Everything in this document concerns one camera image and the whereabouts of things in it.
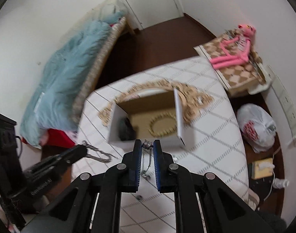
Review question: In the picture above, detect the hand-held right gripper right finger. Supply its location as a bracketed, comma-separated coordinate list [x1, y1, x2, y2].
[153, 139, 276, 233]

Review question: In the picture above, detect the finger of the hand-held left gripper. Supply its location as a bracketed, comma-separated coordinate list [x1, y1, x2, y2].
[22, 159, 75, 198]
[39, 144, 88, 167]

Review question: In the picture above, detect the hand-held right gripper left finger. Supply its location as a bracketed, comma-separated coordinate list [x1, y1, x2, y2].
[23, 139, 142, 233]

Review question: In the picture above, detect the silver chain necklace with charm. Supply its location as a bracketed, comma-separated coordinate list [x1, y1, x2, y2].
[140, 139, 155, 180]

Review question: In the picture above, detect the thin silver chain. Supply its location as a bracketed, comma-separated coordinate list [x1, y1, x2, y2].
[82, 141, 112, 163]

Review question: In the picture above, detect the white cardboard box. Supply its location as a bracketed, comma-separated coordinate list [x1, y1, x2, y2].
[108, 88, 195, 149]

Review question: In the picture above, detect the red cloth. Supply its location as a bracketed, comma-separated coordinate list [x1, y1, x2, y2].
[22, 128, 77, 149]

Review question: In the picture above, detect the dark pouch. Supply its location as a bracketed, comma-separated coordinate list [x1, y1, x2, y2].
[118, 117, 137, 141]

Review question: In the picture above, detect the white grid tablecloth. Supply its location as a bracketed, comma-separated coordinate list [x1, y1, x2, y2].
[71, 56, 251, 233]

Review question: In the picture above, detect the light blue blanket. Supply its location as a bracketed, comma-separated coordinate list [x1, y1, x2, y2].
[19, 4, 123, 148]

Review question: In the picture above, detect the beige lace doily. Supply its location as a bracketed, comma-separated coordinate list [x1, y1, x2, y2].
[98, 81, 214, 127]

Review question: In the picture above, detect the bed with patterned mattress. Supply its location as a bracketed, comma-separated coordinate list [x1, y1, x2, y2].
[70, 0, 136, 127]

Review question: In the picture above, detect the yellow tissue box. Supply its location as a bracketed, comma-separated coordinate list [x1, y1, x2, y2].
[250, 158, 275, 179]

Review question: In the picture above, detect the white plastic bag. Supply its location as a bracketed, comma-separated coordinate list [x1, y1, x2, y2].
[236, 103, 277, 154]

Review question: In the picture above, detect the beige checkered cushion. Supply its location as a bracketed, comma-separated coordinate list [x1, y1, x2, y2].
[194, 29, 271, 96]

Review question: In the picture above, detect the pink plush toy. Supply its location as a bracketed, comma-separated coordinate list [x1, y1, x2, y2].
[209, 24, 252, 70]

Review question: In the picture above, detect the white door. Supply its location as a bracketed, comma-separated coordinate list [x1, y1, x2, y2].
[109, 0, 186, 30]

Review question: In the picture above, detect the gold beaded bracelet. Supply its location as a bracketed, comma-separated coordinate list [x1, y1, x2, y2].
[149, 115, 178, 138]

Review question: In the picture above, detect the white cable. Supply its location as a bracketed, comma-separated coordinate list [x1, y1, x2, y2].
[258, 148, 280, 205]

